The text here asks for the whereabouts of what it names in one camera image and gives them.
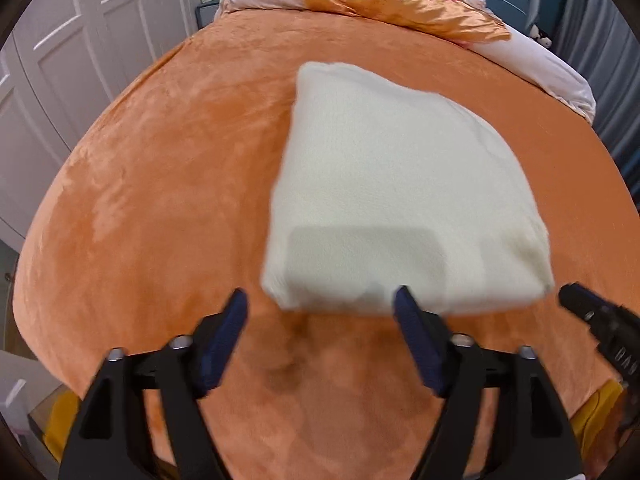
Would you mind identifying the white knit sweater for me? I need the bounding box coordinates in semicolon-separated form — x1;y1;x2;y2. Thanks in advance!
260;61;556;317

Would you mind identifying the yellow plastic item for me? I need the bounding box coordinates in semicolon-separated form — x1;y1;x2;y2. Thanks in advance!
571;379;627;457
44;389;82;462

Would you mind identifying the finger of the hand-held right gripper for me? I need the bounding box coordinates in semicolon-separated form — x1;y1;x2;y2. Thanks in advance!
558;282;610;335

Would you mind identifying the white panelled wardrobe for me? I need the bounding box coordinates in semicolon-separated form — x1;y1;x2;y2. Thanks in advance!
0;0;226;256

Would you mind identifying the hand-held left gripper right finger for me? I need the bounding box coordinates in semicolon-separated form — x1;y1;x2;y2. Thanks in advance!
394;285;585;480

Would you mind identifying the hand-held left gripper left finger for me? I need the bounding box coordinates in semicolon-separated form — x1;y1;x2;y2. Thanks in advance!
57;287;249;480

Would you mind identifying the dark nightstand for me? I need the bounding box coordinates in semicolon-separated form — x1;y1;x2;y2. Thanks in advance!
195;0;224;36

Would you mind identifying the orange floral satin pillow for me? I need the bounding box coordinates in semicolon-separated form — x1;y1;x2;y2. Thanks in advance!
215;0;598;123

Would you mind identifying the orange plush blanket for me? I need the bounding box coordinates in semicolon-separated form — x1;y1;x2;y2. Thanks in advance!
12;7;640;480

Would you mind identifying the black white plush toy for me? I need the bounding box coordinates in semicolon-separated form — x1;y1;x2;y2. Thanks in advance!
530;22;554;49

